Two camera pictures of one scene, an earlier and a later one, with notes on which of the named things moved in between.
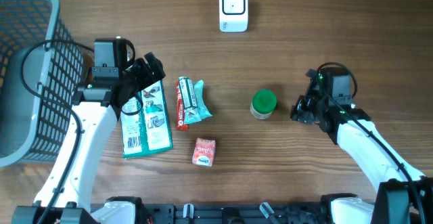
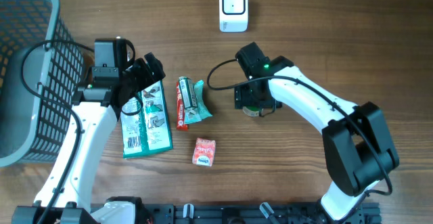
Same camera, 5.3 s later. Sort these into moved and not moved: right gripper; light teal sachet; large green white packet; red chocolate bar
Moved: right gripper
Not moved: light teal sachet; red chocolate bar; large green white packet
